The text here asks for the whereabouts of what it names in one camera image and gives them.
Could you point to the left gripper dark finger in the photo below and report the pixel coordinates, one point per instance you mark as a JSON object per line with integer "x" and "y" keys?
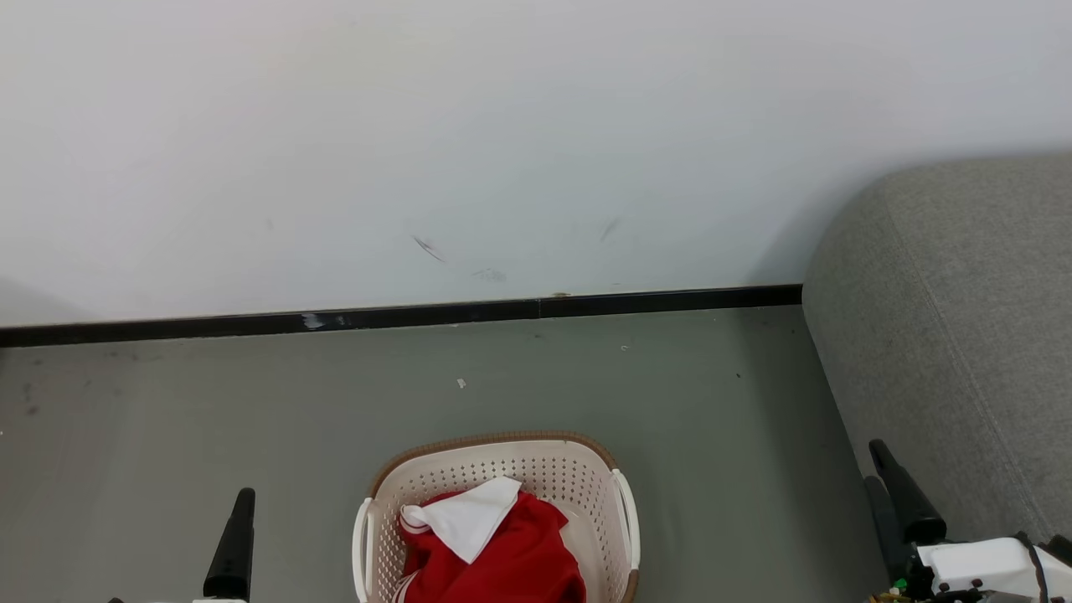
{"x": 232, "y": 553}

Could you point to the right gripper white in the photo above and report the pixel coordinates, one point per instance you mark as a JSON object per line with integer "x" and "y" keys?
{"x": 980, "y": 565}

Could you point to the red and white garment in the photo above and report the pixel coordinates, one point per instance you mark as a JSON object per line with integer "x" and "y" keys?
{"x": 519, "y": 561}

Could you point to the grey fabric sofa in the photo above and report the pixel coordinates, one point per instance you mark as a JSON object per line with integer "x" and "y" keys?
{"x": 963, "y": 335}

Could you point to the cream perforated laundry basket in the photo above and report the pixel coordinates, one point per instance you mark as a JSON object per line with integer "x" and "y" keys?
{"x": 586, "y": 502}

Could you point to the black wall baseboard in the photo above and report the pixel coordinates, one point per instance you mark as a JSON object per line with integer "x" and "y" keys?
{"x": 419, "y": 316}

